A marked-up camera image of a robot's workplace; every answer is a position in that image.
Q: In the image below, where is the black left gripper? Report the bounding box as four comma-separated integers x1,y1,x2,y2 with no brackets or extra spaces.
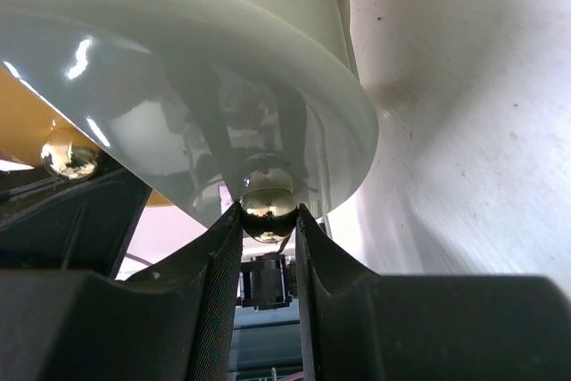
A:
1,161,151,277

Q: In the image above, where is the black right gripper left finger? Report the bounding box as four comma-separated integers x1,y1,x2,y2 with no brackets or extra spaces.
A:
1,204,243,380

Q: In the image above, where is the yellow drawer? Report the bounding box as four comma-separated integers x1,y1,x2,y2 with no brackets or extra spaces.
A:
0,62,173,211

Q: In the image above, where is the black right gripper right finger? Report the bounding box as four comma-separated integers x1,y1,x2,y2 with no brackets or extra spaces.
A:
295,207,570,380

